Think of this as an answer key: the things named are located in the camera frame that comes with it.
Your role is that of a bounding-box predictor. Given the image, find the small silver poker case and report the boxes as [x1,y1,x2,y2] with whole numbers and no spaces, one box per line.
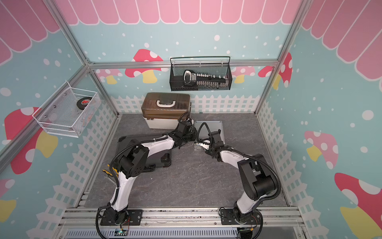
[193,120,225,150]

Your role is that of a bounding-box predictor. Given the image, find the large black poker case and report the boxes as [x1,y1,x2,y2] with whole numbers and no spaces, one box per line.
[113,133,172,176]

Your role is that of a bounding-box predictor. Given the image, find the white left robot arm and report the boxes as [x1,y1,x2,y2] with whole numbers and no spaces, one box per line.
[95,118,196,228]

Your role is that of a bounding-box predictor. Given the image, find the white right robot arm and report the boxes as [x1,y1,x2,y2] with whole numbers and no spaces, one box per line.
[206,130,282,224]

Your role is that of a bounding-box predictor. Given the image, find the socket wrench set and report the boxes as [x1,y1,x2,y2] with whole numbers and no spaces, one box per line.
[183,70,230,90]

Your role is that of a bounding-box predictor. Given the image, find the white and brown tackle box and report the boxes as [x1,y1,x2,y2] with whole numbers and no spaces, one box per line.
[141,92,191,129]

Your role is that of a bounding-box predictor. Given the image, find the black tape roll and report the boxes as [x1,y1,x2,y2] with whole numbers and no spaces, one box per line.
[76,97,92,111]

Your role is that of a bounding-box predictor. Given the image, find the black wire wall basket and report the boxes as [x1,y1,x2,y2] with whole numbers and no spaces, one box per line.
[169,56,232,91]

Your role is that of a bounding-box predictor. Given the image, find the yellow handled pliers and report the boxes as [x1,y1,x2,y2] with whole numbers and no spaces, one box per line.
[102,167,119,179]

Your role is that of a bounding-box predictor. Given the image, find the white wire wall basket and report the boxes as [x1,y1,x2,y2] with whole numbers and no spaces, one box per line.
[32,82,101,138]

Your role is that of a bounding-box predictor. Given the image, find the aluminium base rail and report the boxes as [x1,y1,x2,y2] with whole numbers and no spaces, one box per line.
[53,207,309,239]

